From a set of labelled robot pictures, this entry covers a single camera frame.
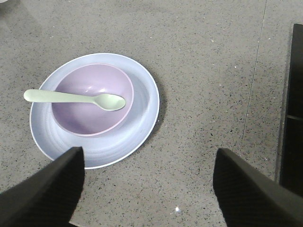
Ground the light blue plastic plate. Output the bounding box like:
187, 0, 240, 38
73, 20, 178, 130
29, 53, 160, 169

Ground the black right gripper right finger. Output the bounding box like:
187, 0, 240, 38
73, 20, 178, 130
213, 148, 303, 227

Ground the purple plastic bowl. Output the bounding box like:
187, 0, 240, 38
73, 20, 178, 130
52, 63, 134, 137

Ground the mint green plastic spoon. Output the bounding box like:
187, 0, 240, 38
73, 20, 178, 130
24, 89, 126, 111

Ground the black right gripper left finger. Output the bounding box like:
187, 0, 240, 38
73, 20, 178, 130
0, 147, 85, 227

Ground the black induction cooktop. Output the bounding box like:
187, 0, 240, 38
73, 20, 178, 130
276, 23, 303, 197

